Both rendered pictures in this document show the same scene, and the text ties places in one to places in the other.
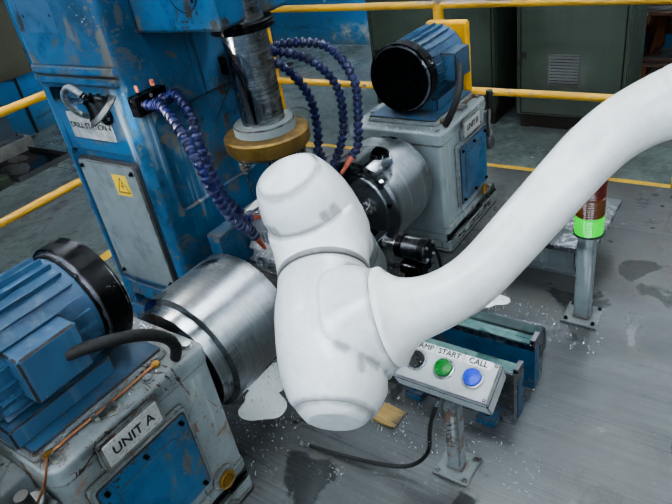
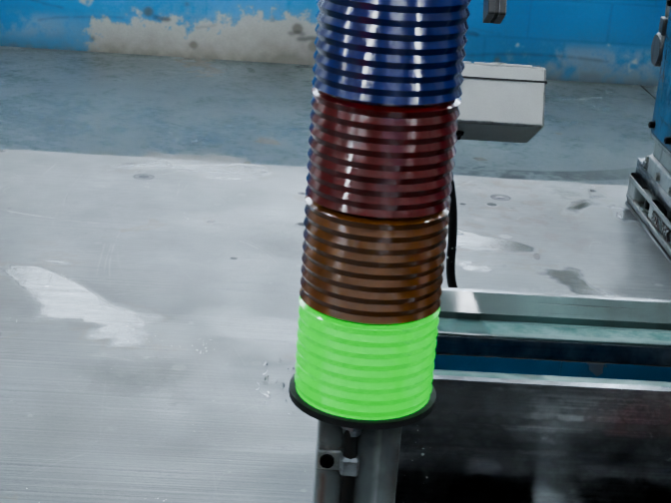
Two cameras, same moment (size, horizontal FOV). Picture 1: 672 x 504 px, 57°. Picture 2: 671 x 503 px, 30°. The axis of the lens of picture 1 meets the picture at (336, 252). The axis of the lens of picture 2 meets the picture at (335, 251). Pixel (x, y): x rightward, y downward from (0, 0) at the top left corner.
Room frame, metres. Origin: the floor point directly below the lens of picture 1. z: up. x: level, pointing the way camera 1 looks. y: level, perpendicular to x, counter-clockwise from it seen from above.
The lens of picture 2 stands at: (1.45, -0.88, 1.27)
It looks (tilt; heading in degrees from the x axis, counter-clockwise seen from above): 20 degrees down; 138
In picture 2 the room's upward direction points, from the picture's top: 4 degrees clockwise
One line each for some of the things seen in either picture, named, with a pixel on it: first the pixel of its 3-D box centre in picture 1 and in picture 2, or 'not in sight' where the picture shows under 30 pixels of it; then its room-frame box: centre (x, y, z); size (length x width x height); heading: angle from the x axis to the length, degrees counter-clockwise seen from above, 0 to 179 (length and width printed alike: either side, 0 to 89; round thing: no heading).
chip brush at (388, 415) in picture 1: (360, 402); not in sight; (0.95, 0.01, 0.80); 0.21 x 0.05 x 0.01; 46
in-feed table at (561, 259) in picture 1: (558, 235); not in sight; (1.36, -0.59, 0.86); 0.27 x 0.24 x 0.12; 140
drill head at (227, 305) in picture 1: (198, 346); not in sight; (0.94, 0.29, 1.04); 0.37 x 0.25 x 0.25; 140
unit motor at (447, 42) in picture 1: (439, 104); not in sight; (1.68, -0.37, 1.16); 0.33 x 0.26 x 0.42; 140
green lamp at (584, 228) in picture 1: (589, 223); (365, 347); (1.10, -0.54, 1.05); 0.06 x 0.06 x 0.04
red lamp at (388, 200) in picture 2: (591, 185); (381, 145); (1.10, -0.54, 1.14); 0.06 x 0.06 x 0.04
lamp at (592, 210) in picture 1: (590, 204); (373, 249); (1.10, -0.54, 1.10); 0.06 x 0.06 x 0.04
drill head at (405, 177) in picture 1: (380, 187); not in sight; (1.47, -0.15, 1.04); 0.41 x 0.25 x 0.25; 140
